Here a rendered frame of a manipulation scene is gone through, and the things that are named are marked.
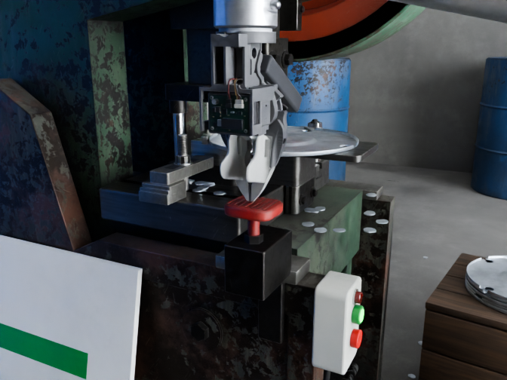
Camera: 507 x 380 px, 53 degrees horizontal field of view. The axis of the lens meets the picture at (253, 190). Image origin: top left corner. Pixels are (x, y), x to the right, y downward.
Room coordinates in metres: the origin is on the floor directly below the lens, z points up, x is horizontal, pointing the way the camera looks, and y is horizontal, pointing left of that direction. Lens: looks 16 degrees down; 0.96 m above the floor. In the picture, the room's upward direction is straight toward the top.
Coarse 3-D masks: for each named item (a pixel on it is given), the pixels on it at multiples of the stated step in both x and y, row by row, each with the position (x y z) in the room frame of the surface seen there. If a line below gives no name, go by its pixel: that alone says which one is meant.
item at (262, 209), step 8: (232, 200) 0.66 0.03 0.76; (240, 200) 0.66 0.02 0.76; (256, 200) 0.66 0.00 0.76; (264, 200) 0.66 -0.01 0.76; (272, 200) 0.66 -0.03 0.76; (224, 208) 0.65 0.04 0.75; (232, 208) 0.63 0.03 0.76; (240, 208) 0.63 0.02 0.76; (248, 208) 0.63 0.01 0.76; (256, 208) 0.63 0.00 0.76; (264, 208) 0.62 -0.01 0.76; (272, 208) 0.63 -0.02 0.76; (280, 208) 0.64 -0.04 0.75; (232, 216) 0.63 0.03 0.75; (240, 216) 0.63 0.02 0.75; (248, 216) 0.62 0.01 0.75; (256, 216) 0.62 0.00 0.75; (264, 216) 0.62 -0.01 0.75; (272, 216) 0.62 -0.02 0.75; (248, 224) 0.65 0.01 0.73; (256, 224) 0.65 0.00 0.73; (248, 232) 0.65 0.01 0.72; (256, 232) 0.65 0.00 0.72
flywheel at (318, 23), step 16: (320, 0) 1.35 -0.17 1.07; (336, 0) 1.33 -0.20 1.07; (352, 0) 1.27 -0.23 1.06; (368, 0) 1.26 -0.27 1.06; (384, 0) 1.24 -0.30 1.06; (304, 16) 1.33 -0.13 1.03; (320, 16) 1.31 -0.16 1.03; (336, 16) 1.29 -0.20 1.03; (352, 16) 1.27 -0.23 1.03; (368, 16) 1.26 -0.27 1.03; (288, 32) 1.35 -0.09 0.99; (304, 32) 1.33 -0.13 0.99; (320, 32) 1.31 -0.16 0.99; (336, 32) 1.29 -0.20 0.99
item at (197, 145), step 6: (198, 138) 1.03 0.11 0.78; (192, 144) 1.00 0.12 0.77; (198, 144) 0.99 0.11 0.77; (192, 150) 1.00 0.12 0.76; (198, 150) 0.99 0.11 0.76; (204, 150) 0.99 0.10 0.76; (210, 150) 0.98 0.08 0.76; (216, 150) 0.98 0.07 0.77; (222, 150) 0.97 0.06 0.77; (216, 156) 0.98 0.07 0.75; (222, 156) 0.97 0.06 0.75; (252, 156) 1.04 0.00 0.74; (216, 162) 0.98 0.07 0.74
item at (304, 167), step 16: (368, 144) 0.96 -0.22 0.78; (288, 160) 0.93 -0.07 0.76; (304, 160) 0.95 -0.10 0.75; (336, 160) 0.87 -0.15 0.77; (352, 160) 0.86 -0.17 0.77; (272, 176) 0.95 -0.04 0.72; (288, 176) 0.93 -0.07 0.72; (304, 176) 0.95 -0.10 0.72; (288, 192) 0.93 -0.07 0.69; (304, 192) 0.96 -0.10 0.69; (288, 208) 0.93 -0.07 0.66; (304, 208) 0.96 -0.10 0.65
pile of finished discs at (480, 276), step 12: (480, 264) 1.29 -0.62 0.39; (492, 264) 1.29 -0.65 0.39; (504, 264) 1.29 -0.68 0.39; (468, 276) 1.21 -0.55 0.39; (480, 276) 1.21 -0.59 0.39; (492, 276) 1.21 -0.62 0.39; (504, 276) 1.20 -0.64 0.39; (468, 288) 1.20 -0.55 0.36; (480, 288) 1.15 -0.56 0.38; (492, 288) 1.15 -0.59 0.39; (504, 288) 1.14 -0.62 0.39; (480, 300) 1.14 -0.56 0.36; (492, 300) 1.11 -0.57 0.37; (504, 300) 1.09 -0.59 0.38; (504, 312) 1.08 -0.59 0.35
